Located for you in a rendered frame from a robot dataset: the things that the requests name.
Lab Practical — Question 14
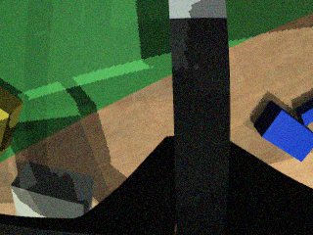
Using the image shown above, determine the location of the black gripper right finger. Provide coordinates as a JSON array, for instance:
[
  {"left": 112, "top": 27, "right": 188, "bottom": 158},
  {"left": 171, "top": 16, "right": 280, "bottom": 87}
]
[{"left": 224, "top": 141, "right": 313, "bottom": 235}]

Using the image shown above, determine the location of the green putting mat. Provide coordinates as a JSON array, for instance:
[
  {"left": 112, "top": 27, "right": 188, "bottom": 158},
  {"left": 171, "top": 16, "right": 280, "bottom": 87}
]
[{"left": 0, "top": 0, "right": 313, "bottom": 164}]

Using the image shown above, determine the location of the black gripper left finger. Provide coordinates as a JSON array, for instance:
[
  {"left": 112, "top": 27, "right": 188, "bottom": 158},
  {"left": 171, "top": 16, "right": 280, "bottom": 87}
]
[{"left": 0, "top": 136, "right": 176, "bottom": 235}]

